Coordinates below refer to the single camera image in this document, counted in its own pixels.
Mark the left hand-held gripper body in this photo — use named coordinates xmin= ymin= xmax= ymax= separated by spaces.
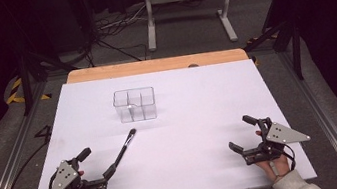
xmin=43 ymin=153 xmax=110 ymax=189

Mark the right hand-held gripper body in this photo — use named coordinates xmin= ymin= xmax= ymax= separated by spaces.
xmin=237 ymin=111 xmax=314 ymax=167

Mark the black makeup brush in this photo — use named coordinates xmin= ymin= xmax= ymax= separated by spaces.
xmin=106 ymin=128 xmax=143 ymax=171

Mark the clear plastic organizer box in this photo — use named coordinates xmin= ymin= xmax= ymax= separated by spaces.
xmin=110 ymin=85 xmax=160 ymax=127

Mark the person's right hand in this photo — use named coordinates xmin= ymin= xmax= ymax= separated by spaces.
xmin=254 ymin=152 xmax=294 ymax=186

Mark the white table cover sheet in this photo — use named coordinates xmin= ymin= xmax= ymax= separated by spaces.
xmin=11 ymin=49 xmax=319 ymax=189

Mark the yellow black hazard tape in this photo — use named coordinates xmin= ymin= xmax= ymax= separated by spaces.
xmin=2 ymin=73 xmax=54 ymax=107

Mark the black tripod stand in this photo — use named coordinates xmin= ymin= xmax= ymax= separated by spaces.
xmin=10 ymin=34 xmax=85 ymax=117
xmin=239 ymin=13 xmax=308 ymax=89

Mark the black computer tower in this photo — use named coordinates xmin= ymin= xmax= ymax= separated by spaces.
xmin=66 ymin=0 xmax=98 ymax=51

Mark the right hand-held gripper cable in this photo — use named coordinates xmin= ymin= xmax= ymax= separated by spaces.
xmin=279 ymin=141 xmax=299 ymax=173

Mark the bundle of floor cables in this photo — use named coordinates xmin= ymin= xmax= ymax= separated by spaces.
xmin=77 ymin=2 xmax=156 ymax=70

